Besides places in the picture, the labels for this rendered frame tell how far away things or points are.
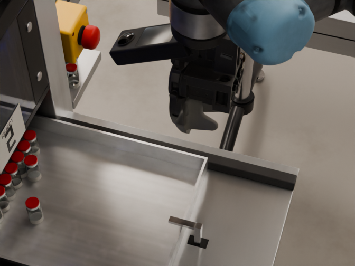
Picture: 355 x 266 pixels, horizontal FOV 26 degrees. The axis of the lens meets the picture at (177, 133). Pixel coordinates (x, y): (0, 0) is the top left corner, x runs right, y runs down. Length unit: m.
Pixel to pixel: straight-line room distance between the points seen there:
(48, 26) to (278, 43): 0.49
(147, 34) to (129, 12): 1.83
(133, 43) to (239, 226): 0.36
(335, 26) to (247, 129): 0.56
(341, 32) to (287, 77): 0.60
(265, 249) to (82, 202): 0.29
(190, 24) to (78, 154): 0.45
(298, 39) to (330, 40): 1.28
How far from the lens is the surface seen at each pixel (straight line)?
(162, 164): 1.24
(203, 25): 0.87
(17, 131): 1.14
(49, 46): 1.18
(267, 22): 0.74
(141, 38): 0.97
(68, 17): 1.26
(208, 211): 1.19
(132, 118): 2.45
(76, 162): 1.25
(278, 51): 0.77
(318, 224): 2.25
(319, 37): 2.05
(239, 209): 1.20
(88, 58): 1.41
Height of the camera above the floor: 1.88
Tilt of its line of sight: 51 degrees down
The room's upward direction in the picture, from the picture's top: straight up
